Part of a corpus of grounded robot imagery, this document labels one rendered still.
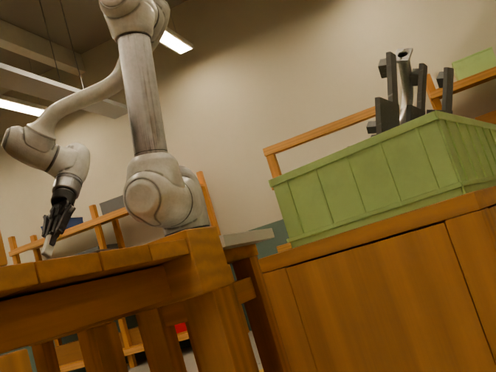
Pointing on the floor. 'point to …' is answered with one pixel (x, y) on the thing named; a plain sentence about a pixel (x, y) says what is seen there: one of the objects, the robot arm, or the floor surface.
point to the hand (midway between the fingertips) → (49, 246)
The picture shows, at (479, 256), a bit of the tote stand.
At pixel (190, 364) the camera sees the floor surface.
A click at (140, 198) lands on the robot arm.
